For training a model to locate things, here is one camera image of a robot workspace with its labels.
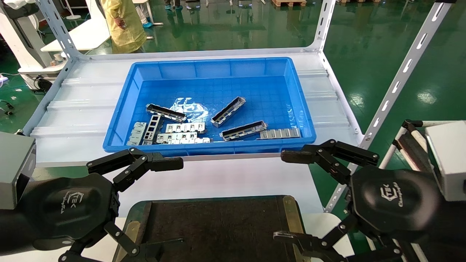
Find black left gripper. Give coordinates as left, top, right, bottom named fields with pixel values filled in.
left=20, top=147, right=184, bottom=262

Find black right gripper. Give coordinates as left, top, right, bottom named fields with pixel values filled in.
left=273, top=139, right=443, bottom=262

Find silver metal channel part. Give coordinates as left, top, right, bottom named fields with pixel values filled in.
left=211, top=96, right=246, bottom=128

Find short ridged silver metal part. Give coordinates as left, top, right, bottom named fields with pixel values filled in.
left=127, top=122, right=147, bottom=146

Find slotted silver metal part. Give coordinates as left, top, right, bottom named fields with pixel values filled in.
left=156, top=132, right=198, bottom=143
left=165, top=122, right=206, bottom=134
left=169, top=137, right=211, bottom=145

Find silver metal part square holes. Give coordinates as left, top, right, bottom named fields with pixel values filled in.
left=143, top=115, right=163, bottom=142

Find ridged flat silver metal part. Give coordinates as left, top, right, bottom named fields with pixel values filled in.
left=257, top=128, right=301, bottom=140

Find black container tray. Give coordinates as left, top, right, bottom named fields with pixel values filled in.
left=113, top=195, right=310, bottom=262

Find long dark metal channel part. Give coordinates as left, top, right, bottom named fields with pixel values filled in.
left=219, top=121, right=268, bottom=142

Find white pipe rack black shelves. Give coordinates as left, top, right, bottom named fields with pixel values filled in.
left=391, top=119, right=466, bottom=171

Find white metal shelving rack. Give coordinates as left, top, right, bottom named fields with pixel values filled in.
left=23, top=0, right=455, bottom=214

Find clear plastic film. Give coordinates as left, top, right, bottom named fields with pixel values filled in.
left=171, top=98, right=210, bottom=122

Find blue plastic bin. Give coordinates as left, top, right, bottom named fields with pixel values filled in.
left=102, top=57, right=316, bottom=158

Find white work table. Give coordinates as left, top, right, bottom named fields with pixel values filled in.
left=41, top=17, right=111, bottom=52

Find person in yellow gown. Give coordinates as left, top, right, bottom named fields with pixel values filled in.
left=100, top=0, right=148, bottom=54

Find white floor stand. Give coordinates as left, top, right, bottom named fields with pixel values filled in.
left=64, top=0, right=82, bottom=20

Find wooden pallet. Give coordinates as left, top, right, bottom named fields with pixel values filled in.
left=271, top=0, right=307, bottom=7

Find white machine base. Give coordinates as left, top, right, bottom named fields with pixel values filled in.
left=0, top=0, right=68, bottom=90

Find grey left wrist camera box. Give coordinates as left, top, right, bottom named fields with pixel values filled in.
left=0, top=131, right=36, bottom=210

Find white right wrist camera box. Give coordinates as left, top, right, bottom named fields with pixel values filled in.
left=424, top=121, right=466, bottom=201

